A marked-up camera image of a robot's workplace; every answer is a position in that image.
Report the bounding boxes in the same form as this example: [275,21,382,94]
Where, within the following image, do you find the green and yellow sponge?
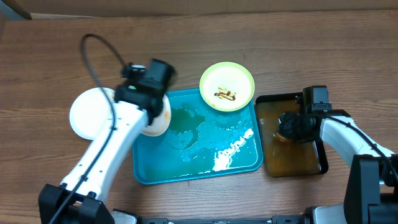
[274,132,292,142]

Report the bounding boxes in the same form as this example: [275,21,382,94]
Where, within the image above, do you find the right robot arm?
[277,86,397,223]

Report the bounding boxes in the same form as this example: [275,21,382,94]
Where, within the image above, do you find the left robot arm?
[39,59,176,223]

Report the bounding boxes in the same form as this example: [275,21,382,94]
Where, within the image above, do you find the black tray with brown water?
[255,92,329,178]

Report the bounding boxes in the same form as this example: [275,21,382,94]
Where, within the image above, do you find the teal plastic serving tray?
[132,89,264,185]

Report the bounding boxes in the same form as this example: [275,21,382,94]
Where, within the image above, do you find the green rimmed white plate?
[199,62,255,112]

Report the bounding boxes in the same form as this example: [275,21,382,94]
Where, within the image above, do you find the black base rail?
[111,208,312,224]

